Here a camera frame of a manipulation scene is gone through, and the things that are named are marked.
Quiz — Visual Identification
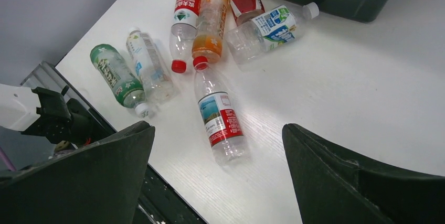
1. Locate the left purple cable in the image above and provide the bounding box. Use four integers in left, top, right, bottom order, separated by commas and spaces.
0, 146, 17, 173

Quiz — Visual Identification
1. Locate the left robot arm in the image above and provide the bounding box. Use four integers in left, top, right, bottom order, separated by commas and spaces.
1, 84, 115, 146

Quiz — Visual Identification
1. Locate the blue white label bottle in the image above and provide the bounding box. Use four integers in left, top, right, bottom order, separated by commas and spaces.
225, 2, 320, 65

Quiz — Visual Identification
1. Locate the red label bottle left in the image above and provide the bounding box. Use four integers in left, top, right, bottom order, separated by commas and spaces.
169, 0, 201, 73

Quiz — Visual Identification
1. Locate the orange drink bottle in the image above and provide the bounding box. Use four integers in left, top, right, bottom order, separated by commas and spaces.
192, 0, 229, 63

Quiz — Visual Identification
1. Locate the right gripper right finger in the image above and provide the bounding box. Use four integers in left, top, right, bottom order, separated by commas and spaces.
282, 124, 444, 223

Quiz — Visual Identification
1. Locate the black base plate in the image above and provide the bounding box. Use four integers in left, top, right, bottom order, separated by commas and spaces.
132, 165, 207, 223

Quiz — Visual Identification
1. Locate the red white label bottle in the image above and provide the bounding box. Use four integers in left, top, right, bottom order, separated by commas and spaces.
193, 56, 248, 166

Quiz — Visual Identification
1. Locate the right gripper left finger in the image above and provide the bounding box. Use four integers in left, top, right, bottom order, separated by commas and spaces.
1, 121, 155, 223

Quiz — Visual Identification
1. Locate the green tea bottle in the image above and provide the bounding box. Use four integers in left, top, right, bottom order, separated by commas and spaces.
90, 44, 150, 118

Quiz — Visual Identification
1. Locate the light blue label bottle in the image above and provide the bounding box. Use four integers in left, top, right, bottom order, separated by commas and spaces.
126, 27, 176, 104

